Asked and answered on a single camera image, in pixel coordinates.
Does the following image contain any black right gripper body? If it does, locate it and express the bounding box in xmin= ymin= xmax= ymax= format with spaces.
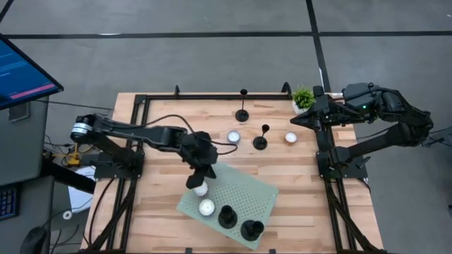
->
xmin=310 ymin=97 xmax=335 ymax=132

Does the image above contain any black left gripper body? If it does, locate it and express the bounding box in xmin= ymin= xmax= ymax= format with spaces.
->
xmin=179 ymin=131 xmax=220 ymax=171

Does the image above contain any white chess piece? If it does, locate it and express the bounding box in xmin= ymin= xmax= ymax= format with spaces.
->
xmin=198 ymin=198 xmax=216 ymax=217

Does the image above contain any black chess piece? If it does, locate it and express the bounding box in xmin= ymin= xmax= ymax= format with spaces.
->
xmin=218 ymin=205 xmax=238 ymax=229
xmin=240 ymin=219 xmax=265 ymax=242

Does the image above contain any green plant in white pot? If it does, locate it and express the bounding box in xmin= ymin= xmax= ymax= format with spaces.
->
xmin=291 ymin=86 xmax=316 ymax=115

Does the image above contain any green perforated metal shelf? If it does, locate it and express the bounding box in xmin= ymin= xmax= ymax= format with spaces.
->
xmin=175 ymin=161 xmax=280 ymax=251

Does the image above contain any white paper sheet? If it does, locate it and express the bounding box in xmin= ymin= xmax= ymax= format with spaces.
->
xmin=66 ymin=165 xmax=97 ymax=214

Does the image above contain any yellow clamp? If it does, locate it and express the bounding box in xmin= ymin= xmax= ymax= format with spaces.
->
xmin=64 ymin=143 xmax=83 ymax=167

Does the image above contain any black computer mouse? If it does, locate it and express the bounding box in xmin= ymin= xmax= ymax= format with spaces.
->
xmin=19 ymin=226 xmax=49 ymax=254

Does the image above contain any grey desk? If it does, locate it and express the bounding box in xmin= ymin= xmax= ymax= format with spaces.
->
xmin=0 ymin=97 xmax=50 ymax=187

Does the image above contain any backlit keyboard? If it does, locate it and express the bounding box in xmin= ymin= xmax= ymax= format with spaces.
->
xmin=0 ymin=185 xmax=19 ymax=220

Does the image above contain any blue screen monitor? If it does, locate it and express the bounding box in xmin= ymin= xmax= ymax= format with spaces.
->
xmin=0 ymin=33 xmax=64 ymax=111

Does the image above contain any black aluminium table frame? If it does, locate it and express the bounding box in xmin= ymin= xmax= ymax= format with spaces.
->
xmin=79 ymin=83 xmax=389 ymax=254

